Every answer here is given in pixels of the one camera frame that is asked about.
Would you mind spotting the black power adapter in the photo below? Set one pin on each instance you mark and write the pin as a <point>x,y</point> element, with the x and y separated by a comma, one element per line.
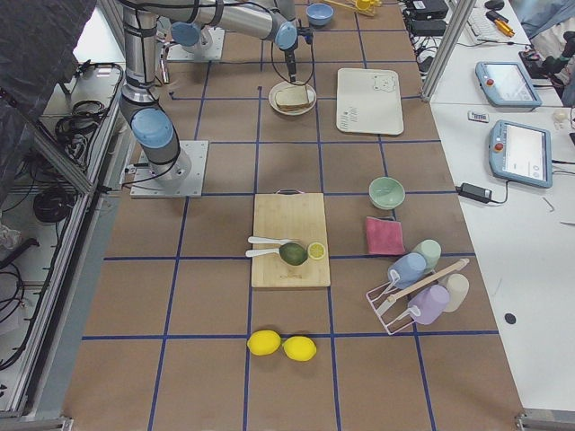
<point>473,192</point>

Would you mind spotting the whole yellow lemon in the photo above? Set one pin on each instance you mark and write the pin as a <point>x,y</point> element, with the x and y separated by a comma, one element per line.
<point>299,348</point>
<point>263,342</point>

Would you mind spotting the white wire cup rack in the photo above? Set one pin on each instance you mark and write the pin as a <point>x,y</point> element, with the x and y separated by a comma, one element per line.
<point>393,317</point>

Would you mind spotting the lemon half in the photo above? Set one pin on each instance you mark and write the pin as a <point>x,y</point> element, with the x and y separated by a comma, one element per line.
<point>316,251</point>

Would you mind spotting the green cup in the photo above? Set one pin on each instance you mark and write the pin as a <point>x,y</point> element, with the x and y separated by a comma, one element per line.
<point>430,250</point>

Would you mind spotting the blue bowl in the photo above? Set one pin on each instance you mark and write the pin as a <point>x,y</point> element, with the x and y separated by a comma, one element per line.
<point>319,14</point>

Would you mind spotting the wooden cutting board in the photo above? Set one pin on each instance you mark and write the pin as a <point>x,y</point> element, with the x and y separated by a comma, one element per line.
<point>299,218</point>

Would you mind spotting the blue teach pendant far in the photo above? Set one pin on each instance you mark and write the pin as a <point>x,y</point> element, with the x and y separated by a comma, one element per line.
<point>507,85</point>

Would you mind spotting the white keyboard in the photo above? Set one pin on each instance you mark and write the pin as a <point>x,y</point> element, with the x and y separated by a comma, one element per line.
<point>480,28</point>

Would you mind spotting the green avocado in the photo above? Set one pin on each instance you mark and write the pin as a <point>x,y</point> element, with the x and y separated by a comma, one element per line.
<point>293,253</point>

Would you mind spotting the pink cloth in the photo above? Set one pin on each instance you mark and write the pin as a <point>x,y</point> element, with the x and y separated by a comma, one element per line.
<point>384,237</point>

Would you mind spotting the white fork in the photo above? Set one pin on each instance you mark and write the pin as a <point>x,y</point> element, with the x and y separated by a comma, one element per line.
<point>262,252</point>

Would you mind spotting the wooden rack handle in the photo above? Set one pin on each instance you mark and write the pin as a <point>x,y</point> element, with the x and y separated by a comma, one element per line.
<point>457,266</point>

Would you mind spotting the whole yellow lemon left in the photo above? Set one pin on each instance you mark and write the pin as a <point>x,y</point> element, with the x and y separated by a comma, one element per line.
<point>263,342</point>

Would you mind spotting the blue teach pendant near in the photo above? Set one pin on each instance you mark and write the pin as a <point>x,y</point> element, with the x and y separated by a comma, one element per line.
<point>521,153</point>

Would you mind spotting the blue cup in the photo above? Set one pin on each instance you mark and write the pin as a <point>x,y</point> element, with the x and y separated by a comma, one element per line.
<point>406,270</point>

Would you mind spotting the blue teach pendant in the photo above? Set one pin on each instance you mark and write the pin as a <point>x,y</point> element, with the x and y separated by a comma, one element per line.
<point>507,85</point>
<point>521,153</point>

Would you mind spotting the beige cup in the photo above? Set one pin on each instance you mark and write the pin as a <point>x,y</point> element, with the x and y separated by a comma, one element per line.
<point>457,286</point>

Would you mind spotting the white bear tray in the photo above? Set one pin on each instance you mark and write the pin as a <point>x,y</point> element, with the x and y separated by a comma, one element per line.
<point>369,102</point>

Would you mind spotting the green bowl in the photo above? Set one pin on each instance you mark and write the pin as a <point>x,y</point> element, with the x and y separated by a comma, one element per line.
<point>386,193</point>

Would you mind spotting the bread slice with crust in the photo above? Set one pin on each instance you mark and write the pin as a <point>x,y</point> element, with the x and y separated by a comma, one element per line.
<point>292,98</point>

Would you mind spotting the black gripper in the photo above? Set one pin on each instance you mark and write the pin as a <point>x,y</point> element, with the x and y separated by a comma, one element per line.
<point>290,60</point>

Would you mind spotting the whole yellow lemon right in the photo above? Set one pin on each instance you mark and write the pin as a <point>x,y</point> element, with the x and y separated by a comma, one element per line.
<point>299,348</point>

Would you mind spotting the purple cup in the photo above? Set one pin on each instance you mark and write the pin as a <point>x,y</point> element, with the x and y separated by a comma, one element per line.
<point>428,304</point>

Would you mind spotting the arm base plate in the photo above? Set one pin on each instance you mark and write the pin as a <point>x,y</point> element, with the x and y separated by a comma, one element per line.
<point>183,179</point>
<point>200,47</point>

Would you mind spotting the cream round plate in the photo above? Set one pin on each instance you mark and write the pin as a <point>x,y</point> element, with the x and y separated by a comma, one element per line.
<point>273,90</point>

